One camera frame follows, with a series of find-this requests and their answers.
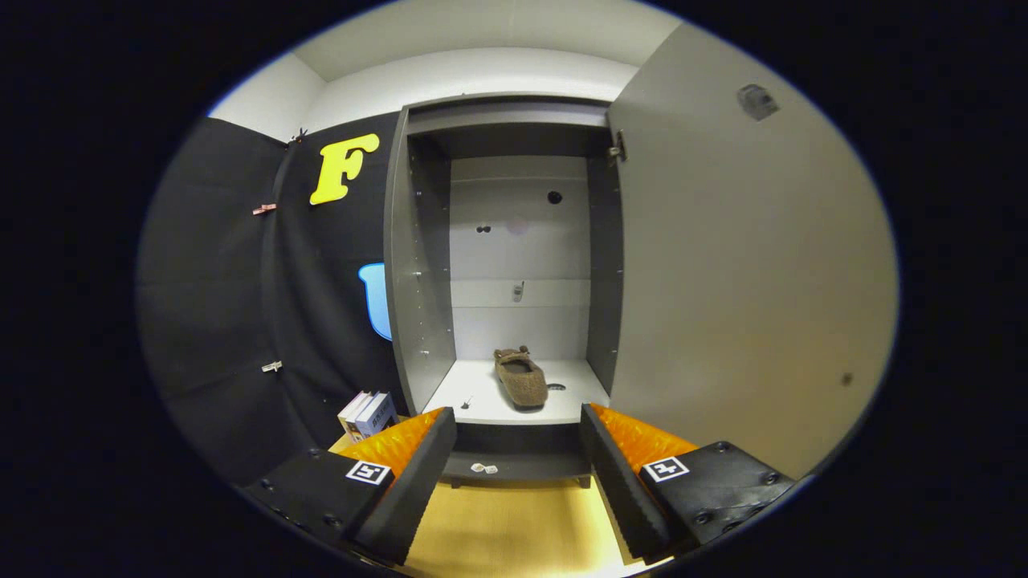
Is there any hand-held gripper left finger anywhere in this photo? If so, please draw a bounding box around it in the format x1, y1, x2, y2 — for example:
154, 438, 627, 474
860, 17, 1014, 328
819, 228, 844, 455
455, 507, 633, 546
241, 405, 459, 568

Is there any lavender paperback book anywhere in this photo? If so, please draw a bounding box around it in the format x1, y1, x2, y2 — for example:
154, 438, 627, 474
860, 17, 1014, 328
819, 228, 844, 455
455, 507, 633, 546
355, 392, 398, 439

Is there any black backdrop cloth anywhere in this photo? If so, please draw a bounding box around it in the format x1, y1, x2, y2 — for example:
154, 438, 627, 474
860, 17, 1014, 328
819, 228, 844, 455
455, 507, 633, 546
135, 111, 402, 490

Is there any pale paperback book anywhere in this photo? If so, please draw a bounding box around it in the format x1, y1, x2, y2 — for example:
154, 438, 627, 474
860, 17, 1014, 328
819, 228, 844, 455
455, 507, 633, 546
345, 391, 377, 441
337, 391, 366, 434

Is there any grey cabinet shelf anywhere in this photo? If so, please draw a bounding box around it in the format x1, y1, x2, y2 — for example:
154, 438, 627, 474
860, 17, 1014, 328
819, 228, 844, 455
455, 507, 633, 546
422, 359, 611, 426

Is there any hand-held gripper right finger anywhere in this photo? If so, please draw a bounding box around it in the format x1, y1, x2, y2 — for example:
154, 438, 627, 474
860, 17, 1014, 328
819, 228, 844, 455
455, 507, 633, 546
580, 403, 796, 564

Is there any grey shoe cabinet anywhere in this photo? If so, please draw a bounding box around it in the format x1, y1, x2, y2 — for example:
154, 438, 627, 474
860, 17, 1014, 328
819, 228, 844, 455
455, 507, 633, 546
384, 92, 629, 490

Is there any brown fuzzy shoe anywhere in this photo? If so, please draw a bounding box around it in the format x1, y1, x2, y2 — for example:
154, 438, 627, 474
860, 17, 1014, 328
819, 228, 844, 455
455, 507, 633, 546
492, 345, 550, 410

